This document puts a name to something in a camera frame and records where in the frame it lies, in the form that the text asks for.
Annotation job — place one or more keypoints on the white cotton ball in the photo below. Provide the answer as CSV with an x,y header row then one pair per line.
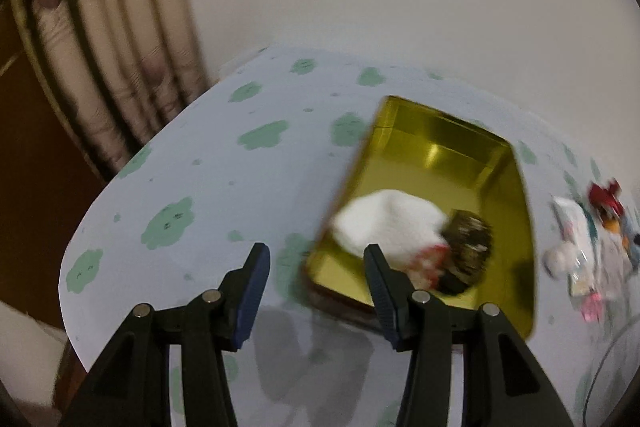
x,y
557,259

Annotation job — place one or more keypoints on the blue towel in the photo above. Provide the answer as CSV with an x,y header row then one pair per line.
x,y
635,244

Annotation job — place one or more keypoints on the blue tablecloth with green clouds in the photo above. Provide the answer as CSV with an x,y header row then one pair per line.
x,y
225,177

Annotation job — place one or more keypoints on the brown wooden cabinet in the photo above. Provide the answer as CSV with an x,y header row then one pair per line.
x,y
35,167

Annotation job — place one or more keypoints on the dark patterned fabric piece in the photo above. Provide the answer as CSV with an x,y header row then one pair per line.
x,y
467,252

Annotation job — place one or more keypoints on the white glove with red trim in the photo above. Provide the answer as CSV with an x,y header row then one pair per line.
x,y
385,222

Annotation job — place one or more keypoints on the orange toy duck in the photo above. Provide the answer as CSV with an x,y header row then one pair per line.
x,y
612,223

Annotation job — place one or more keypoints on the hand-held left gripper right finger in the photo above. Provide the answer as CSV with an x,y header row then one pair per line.
x,y
382,297

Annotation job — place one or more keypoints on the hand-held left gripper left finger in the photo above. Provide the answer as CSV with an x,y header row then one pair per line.
x,y
252,292

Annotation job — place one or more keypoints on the red satin cloth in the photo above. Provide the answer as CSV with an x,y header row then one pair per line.
x,y
602,197

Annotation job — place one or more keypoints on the plastic packet with pink ribbon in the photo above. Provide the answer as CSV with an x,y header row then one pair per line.
x,y
575,227

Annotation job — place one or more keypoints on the gold tin box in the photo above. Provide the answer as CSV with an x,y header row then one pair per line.
x,y
430,167

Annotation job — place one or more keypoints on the beige leaf-print curtain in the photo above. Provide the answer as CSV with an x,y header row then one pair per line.
x,y
115,32

